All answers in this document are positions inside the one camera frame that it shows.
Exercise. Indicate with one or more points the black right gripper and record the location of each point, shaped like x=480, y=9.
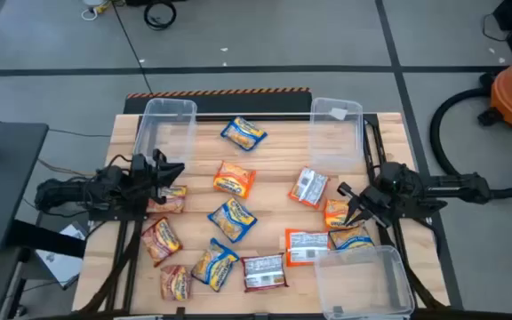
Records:
x=378, y=204

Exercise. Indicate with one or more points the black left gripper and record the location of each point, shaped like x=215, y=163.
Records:
x=147, y=178

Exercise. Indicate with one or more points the orange Maruchan ramen pack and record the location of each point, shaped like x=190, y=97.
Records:
x=306, y=246
x=333, y=215
x=234, y=178
x=308, y=187

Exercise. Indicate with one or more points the blue Maruchan ramen pack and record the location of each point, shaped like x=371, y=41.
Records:
x=215, y=264
x=232, y=219
x=243, y=133
x=351, y=238

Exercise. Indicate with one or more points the clear plastic bin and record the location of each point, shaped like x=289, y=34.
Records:
x=362, y=284
x=167, y=133
x=336, y=142

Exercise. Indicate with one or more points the red Maruchan ramen pack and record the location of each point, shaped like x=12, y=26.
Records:
x=175, y=282
x=161, y=240
x=264, y=272
x=173, y=202

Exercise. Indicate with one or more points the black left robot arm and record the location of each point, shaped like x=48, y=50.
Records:
x=69, y=191

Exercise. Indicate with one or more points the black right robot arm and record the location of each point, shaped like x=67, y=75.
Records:
x=451, y=184

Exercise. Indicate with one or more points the black hazard-striped floor mat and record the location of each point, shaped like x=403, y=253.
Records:
x=247, y=103

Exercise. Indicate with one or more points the white cardboard box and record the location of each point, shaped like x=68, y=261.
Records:
x=60, y=262

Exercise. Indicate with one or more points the black desk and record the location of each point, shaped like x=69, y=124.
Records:
x=2, y=191

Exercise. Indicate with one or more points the orange shop vacuum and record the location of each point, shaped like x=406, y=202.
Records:
x=511, y=95

